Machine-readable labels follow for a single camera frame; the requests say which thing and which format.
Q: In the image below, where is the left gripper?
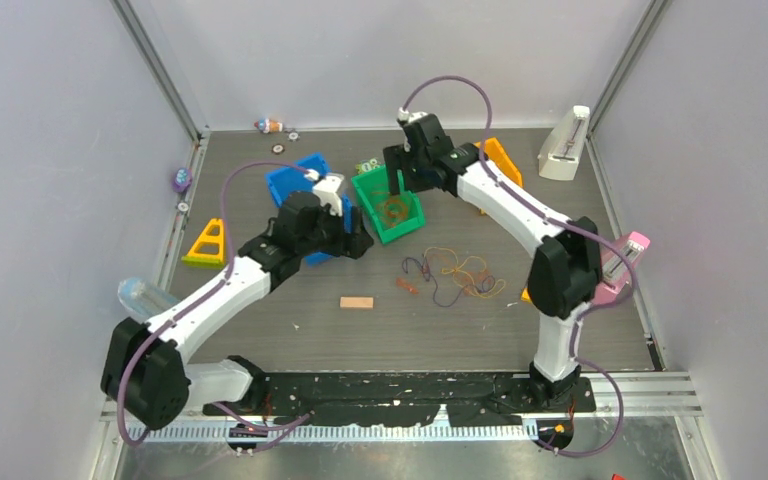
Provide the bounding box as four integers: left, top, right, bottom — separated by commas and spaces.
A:
298, 202, 373, 259

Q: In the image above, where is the yellow cable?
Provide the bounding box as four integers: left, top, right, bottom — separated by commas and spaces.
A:
422, 246, 508, 301

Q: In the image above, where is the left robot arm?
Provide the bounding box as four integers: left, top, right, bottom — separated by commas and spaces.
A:
100, 191, 374, 435

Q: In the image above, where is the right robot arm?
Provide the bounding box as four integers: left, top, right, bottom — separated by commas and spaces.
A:
383, 109, 602, 411

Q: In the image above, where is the green gear toy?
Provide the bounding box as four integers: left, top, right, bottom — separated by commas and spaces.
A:
355, 158, 382, 175

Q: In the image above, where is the green plastic bin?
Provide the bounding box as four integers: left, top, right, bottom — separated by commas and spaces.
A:
351, 167, 426, 244

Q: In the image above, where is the wooden block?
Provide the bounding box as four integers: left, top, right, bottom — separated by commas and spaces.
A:
339, 296, 374, 310

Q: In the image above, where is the blue plastic bin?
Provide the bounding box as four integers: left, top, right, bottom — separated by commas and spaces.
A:
264, 152, 353, 266

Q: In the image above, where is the orange plastic bin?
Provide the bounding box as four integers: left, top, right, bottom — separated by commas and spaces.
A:
484, 137, 524, 188

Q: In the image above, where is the small toy figurine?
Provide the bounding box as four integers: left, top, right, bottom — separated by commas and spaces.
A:
253, 118, 285, 134

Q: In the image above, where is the yellow triangular toy left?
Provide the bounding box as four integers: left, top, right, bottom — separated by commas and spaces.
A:
181, 218, 226, 269

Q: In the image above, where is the white metronome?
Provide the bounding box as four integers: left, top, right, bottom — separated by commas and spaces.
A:
538, 105, 591, 181

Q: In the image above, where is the purple round toy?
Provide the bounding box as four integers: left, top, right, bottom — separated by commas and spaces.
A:
171, 167, 193, 194

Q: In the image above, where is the clear blue plastic container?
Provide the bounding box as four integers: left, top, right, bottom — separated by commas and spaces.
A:
117, 277, 179, 321

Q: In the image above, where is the pink metronome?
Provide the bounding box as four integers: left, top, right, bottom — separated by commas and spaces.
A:
591, 231, 650, 309

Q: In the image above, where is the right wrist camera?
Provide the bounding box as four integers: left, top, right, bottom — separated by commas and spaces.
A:
396, 108, 427, 128

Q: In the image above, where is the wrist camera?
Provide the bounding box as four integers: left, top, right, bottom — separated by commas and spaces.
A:
312, 173, 347, 217
396, 108, 427, 128

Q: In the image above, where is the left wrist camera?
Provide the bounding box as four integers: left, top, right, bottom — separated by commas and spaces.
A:
312, 173, 347, 217

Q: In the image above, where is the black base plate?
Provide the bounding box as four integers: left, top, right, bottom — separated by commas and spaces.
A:
204, 372, 596, 427

